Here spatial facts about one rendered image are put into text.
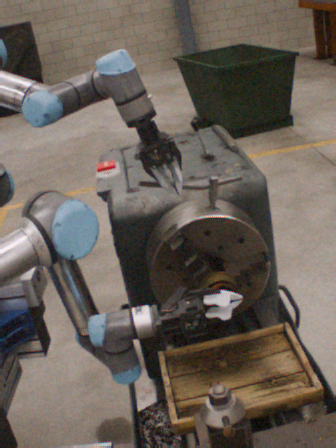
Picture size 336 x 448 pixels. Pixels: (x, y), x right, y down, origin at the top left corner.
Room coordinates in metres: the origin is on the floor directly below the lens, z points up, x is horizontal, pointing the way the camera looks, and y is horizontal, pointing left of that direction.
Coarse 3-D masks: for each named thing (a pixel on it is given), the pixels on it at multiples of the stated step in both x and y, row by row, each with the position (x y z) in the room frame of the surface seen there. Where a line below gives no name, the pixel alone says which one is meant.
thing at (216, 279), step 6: (210, 276) 1.26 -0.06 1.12; (216, 276) 1.25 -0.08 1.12; (222, 276) 1.25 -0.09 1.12; (228, 276) 1.26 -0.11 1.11; (204, 282) 1.26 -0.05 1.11; (210, 282) 1.24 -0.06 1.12; (216, 282) 1.23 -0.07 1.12; (222, 282) 1.23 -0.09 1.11; (228, 282) 1.23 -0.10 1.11; (234, 282) 1.25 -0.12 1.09; (222, 288) 1.20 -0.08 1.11; (228, 288) 1.20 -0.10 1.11; (234, 288) 1.22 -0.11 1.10
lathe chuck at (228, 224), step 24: (192, 216) 1.36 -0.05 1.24; (216, 216) 1.35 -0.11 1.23; (240, 216) 1.39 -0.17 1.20; (192, 240) 1.34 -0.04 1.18; (216, 240) 1.35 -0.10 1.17; (240, 240) 1.36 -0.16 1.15; (168, 264) 1.34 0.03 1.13; (168, 288) 1.34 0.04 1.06; (192, 288) 1.34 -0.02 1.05; (240, 288) 1.35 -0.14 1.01; (240, 312) 1.35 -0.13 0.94
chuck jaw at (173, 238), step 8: (176, 232) 1.34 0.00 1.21; (168, 240) 1.34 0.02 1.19; (176, 240) 1.33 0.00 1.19; (184, 240) 1.31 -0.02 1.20; (176, 248) 1.30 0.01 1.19; (184, 248) 1.30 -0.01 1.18; (192, 248) 1.31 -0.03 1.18; (184, 256) 1.30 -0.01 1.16; (192, 256) 1.30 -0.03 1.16; (200, 256) 1.31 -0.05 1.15; (192, 264) 1.28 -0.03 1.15; (200, 264) 1.28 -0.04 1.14; (208, 264) 1.30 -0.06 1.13; (192, 272) 1.28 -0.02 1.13; (200, 272) 1.27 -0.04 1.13; (208, 272) 1.26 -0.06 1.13; (200, 280) 1.26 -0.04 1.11
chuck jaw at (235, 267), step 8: (248, 256) 1.35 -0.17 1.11; (256, 256) 1.34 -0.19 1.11; (264, 256) 1.35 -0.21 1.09; (224, 264) 1.34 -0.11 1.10; (232, 264) 1.33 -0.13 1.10; (240, 264) 1.32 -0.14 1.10; (248, 264) 1.31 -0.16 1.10; (256, 264) 1.31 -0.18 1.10; (264, 264) 1.31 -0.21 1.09; (232, 272) 1.29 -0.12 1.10; (240, 272) 1.29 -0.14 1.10; (248, 272) 1.29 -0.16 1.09; (256, 272) 1.31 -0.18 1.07; (264, 272) 1.31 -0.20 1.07; (240, 280) 1.27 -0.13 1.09; (248, 280) 1.29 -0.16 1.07
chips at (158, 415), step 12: (144, 408) 1.46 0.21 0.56; (156, 408) 1.41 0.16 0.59; (168, 408) 1.42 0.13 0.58; (324, 408) 1.27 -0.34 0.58; (144, 420) 1.40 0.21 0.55; (156, 420) 1.38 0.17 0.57; (168, 420) 1.38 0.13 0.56; (144, 432) 1.30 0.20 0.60; (156, 432) 1.30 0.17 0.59; (168, 432) 1.31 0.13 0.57; (144, 444) 1.29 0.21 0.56; (156, 444) 1.25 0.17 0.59; (168, 444) 1.25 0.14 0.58; (180, 444) 1.27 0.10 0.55
